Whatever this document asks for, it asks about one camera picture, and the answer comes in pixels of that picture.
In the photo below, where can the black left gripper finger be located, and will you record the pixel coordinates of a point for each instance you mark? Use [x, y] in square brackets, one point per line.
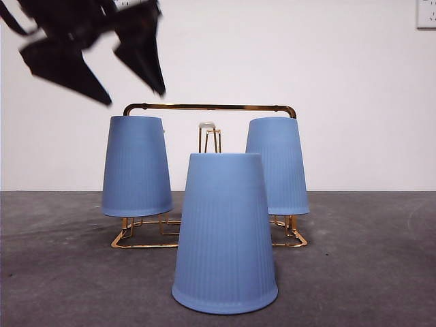
[143, 51]
[64, 68]

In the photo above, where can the blue ribbed plastic cup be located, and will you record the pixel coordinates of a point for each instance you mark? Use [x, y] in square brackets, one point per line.
[225, 238]
[136, 170]
[282, 170]

